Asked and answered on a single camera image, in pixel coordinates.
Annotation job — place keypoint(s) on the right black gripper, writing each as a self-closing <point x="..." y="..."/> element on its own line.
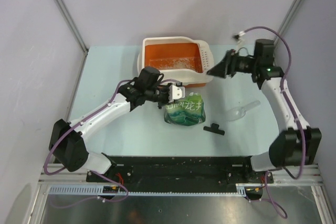
<point x="226" y="66"/>

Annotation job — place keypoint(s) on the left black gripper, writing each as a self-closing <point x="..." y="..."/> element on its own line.
<point x="165" y="102"/>

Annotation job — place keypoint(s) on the green litter bag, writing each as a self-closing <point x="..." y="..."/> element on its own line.
<point x="188" y="111"/>

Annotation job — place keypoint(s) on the orange and cream litter box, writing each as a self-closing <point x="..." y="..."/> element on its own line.
<point x="180" y="47"/>

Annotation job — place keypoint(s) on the clear plastic scoop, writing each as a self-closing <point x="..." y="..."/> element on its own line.
<point x="239" y="112"/>

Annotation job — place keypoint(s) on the black bag clip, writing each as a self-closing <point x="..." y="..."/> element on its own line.
<point x="214" y="128"/>

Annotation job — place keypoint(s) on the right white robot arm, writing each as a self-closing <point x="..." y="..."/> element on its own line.
<point x="252" y="64"/>

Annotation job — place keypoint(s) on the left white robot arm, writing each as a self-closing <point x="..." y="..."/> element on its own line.
<point x="69" y="140"/>

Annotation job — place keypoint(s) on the beige cat litter granules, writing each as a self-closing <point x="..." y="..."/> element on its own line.
<point x="176" y="63"/>

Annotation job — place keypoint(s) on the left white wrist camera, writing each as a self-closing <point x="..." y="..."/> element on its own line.
<point x="176" y="93"/>

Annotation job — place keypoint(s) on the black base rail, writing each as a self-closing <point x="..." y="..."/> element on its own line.
<point x="184" y="174"/>

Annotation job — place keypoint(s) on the right aluminium frame post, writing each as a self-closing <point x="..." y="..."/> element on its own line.
<point x="291" y="11"/>

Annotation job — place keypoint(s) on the aluminium frame post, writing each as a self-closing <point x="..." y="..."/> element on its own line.
<point x="62" y="7"/>
<point x="291" y="11"/>

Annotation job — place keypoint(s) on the white slotted cable duct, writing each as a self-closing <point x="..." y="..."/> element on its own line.
<point x="111" y="190"/>

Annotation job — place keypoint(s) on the aluminium side rail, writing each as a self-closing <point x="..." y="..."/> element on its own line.
<point x="299" y="176"/>

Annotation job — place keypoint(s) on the left aluminium frame post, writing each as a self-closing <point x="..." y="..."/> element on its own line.
<point x="62" y="7"/>

